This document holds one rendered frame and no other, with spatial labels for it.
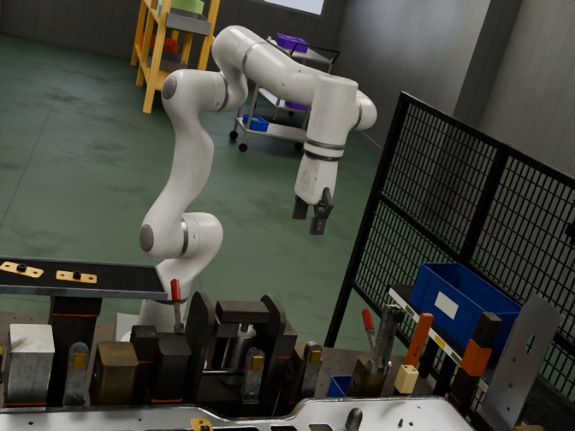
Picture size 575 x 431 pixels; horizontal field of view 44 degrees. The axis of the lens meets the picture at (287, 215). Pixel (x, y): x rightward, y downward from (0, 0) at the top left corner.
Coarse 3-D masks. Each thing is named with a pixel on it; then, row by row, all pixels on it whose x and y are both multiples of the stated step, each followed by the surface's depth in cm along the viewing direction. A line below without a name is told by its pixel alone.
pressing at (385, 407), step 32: (0, 416) 131; (32, 416) 133; (64, 416) 136; (96, 416) 138; (128, 416) 140; (160, 416) 143; (192, 416) 145; (224, 416) 147; (288, 416) 153; (320, 416) 156; (384, 416) 162; (416, 416) 166; (448, 416) 169
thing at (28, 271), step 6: (6, 264) 151; (12, 264) 152; (18, 264) 151; (24, 264) 151; (6, 270) 149; (12, 270) 149; (18, 270) 150; (24, 270) 150; (30, 270) 151; (36, 270) 152; (42, 270) 153; (30, 276) 149; (36, 276) 150
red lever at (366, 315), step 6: (366, 312) 177; (366, 318) 176; (366, 324) 176; (372, 324) 176; (366, 330) 176; (372, 330) 175; (372, 336) 174; (372, 342) 173; (372, 348) 173; (372, 354) 172; (378, 366) 170
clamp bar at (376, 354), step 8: (384, 304) 168; (392, 304) 168; (384, 312) 168; (392, 312) 166; (400, 312) 165; (384, 320) 167; (392, 320) 169; (400, 320) 165; (384, 328) 167; (392, 328) 169; (384, 336) 168; (392, 336) 169; (376, 344) 169; (384, 344) 170; (392, 344) 169; (376, 352) 169; (384, 352) 170; (376, 360) 169; (384, 360) 171; (376, 368) 169; (384, 368) 170
